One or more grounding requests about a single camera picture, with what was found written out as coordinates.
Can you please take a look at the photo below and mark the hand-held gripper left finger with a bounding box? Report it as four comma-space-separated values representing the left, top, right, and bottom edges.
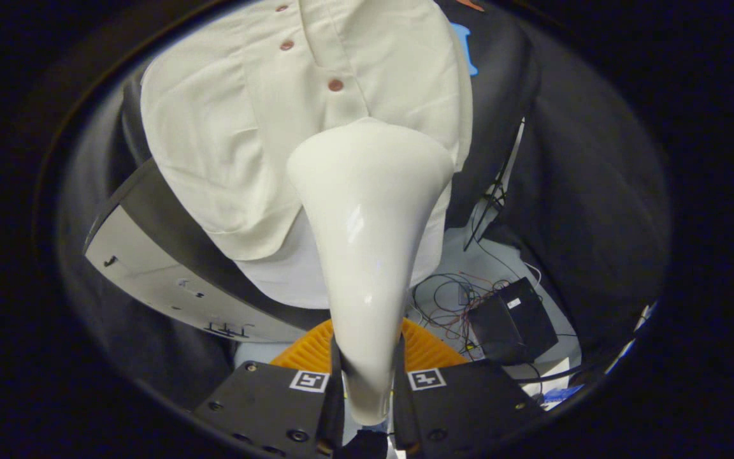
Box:
192, 319, 346, 457

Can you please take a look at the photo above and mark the tangle of floor cables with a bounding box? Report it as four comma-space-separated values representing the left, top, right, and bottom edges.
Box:
407, 255, 543, 348

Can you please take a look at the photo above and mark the black electronics box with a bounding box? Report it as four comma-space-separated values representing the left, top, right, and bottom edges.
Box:
467, 277, 559, 366

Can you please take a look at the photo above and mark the white mannequin stand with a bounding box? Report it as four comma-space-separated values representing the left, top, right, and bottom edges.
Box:
235, 207, 452, 310

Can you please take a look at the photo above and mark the cream button-up shirt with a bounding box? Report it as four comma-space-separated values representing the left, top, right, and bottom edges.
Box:
141, 0, 475, 262

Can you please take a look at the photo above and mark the black tripod stand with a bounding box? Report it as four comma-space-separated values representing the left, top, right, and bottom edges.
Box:
463, 118, 527, 252

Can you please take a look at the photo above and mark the grey drawer cabinet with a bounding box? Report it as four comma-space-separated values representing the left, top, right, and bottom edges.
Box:
83, 159, 333, 345

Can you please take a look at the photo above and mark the white garment steamer head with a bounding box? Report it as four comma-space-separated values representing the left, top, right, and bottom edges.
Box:
286, 118, 456, 426

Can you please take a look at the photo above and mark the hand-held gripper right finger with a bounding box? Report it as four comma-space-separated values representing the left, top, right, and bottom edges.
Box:
394, 317, 546, 455

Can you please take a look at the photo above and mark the black backdrop cloth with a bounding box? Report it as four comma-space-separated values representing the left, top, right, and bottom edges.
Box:
55, 0, 672, 409

